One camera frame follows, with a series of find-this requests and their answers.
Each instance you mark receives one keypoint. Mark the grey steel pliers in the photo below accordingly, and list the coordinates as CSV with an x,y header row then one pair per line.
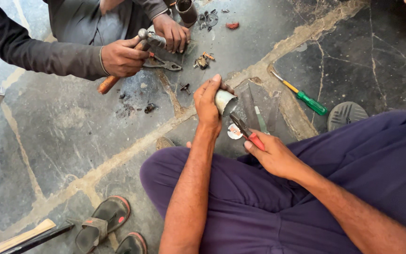
x,y
162,63

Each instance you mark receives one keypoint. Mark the grey metal cylinder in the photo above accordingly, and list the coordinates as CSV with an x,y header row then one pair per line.
x,y
225,102

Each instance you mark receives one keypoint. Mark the round white metal disc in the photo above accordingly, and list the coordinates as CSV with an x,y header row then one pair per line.
x,y
234,132

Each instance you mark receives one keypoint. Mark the pile of small metal parts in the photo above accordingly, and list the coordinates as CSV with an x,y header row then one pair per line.
x,y
208,18

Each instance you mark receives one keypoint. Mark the small brass metal part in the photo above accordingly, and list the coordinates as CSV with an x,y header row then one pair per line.
x,y
203,60

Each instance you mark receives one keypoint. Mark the black metal bar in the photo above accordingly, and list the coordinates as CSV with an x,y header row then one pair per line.
x,y
39,238

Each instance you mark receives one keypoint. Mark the red crumpled scrap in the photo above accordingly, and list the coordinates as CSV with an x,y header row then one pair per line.
x,y
232,25

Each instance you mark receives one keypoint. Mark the grey metal strip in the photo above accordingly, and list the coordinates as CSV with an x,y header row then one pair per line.
x,y
274,109
249,104

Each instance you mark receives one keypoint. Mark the pale green metal strip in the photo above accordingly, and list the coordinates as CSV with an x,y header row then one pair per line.
x,y
261,120

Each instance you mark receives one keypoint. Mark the person's purple trousers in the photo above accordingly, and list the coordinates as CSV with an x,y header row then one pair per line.
x,y
294,197

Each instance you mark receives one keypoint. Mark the grey round ridged object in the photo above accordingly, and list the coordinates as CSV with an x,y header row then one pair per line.
x,y
345,114

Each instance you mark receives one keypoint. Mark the small black metal part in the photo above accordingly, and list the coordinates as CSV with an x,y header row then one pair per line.
x,y
185,87

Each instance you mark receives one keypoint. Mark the grey motor shaft part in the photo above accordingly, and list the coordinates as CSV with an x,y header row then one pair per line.
x,y
159,39

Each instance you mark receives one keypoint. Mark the wooden stick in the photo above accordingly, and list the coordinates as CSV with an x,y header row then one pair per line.
x,y
16,238

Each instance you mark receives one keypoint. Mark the person's right hand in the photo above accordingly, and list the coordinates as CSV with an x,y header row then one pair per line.
x,y
277,155

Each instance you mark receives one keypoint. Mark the black red-trimmed sandal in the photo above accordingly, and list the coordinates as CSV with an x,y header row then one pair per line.
x,y
102,222
131,244

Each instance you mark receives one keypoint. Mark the black debris pieces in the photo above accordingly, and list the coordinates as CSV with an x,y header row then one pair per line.
x,y
132,105

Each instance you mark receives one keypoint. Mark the person's left hand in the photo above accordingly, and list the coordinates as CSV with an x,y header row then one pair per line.
x,y
206,105

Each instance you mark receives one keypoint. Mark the dark metal cylinder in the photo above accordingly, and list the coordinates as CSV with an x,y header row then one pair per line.
x,y
186,10

